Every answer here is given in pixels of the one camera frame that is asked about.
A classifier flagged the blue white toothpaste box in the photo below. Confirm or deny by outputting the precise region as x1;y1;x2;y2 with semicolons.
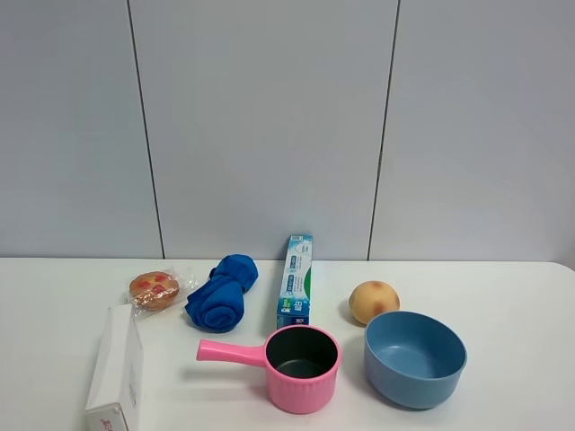
276;234;313;330

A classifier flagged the rolled blue towel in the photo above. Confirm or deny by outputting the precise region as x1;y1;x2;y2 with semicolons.
184;254;259;333

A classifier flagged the wrapped fruit-topped bun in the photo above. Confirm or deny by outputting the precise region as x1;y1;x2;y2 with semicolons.
127;267;199;319

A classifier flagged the blue plastic bowl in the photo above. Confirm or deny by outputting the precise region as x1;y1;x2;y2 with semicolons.
364;311;467;409

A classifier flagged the white cardboard box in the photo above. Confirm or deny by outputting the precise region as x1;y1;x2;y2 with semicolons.
85;303;143;431

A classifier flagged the pink saucepan with handle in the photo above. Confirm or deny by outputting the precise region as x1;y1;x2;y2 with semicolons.
196;325;341;415

